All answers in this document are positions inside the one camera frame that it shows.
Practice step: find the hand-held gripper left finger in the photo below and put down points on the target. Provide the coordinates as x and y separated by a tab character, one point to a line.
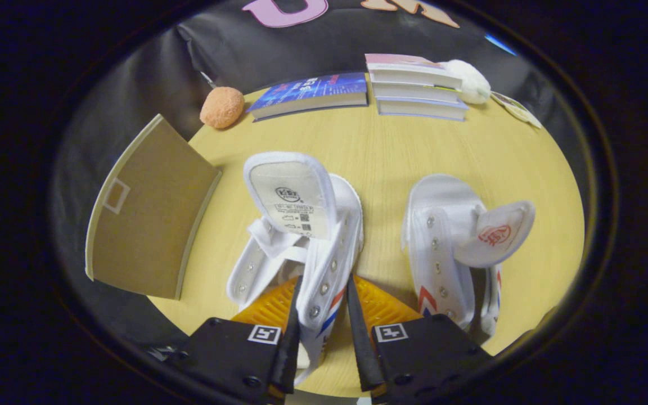
288	351

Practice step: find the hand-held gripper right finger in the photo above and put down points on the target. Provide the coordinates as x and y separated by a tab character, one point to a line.
361	351

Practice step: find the white canvas shoe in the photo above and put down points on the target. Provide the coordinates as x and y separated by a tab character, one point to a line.
448	247
313	236

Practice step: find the pale blue cover book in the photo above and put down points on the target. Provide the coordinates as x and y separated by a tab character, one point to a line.
419	108

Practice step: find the orange plush ball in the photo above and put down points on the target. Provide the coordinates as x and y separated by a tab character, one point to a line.
222	107

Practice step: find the white cover book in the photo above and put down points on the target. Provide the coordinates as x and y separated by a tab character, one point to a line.
414	91

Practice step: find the pink cover book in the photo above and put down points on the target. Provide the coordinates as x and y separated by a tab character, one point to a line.
408	70

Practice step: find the paper tag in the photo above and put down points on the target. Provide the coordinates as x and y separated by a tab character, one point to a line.
518	108

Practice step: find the white plush toy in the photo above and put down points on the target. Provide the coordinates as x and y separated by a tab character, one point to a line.
470	81

